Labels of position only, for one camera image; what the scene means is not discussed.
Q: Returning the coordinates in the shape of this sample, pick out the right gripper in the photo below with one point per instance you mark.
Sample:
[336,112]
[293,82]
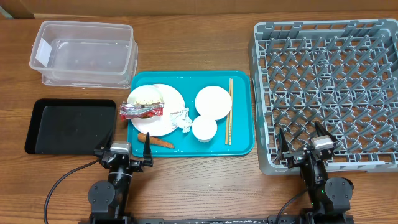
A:
[295,157]

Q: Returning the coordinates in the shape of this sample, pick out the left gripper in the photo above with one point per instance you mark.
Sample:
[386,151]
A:
[138,166]

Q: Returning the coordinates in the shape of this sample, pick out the red foil wrapper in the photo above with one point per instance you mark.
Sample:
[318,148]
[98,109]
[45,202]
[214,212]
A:
[141,111]

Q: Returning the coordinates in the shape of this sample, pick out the cream bowl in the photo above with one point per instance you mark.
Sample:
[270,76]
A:
[146,94]

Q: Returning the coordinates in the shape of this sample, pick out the white napkin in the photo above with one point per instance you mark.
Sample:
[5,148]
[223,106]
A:
[182,120]

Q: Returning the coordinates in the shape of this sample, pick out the white cup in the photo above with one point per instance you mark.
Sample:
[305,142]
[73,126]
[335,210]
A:
[204,128]

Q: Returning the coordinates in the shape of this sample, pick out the small pink bowl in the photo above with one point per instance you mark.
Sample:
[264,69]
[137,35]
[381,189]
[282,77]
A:
[213,102]

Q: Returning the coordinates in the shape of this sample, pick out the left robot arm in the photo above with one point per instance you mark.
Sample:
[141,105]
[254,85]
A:
[108,198]

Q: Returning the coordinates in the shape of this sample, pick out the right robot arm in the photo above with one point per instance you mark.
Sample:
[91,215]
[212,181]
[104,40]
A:
[330,197]

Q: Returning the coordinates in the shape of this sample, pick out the grey dishwasher rack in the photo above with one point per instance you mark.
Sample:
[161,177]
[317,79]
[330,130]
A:
[342,74]

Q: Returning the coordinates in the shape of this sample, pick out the orange carrot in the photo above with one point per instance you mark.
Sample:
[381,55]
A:
[155,141]

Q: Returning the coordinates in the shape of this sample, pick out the large pink plate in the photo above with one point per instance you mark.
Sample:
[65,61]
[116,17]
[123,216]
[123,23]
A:
[162,125]

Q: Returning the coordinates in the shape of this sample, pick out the black tray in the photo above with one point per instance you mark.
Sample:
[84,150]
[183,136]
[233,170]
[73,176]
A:
[69,126]

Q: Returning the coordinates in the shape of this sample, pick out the left wooden chopstick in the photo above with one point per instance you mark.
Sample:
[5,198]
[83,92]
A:
[228,116]

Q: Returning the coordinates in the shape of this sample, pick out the wooden chopstick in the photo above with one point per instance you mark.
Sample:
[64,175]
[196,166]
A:
[231,112]
[228,116]

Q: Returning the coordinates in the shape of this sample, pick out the teal serving tray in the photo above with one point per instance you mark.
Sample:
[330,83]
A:
[188,84]

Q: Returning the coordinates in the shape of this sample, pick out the right wooden chopstick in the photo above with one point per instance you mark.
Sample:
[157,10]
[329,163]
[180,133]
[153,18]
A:
[231,112]

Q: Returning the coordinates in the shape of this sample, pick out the clear plastic bin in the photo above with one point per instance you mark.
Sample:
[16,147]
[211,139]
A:
[85,54]

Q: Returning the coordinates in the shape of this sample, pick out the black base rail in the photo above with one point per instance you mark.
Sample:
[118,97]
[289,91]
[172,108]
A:
[214,221]

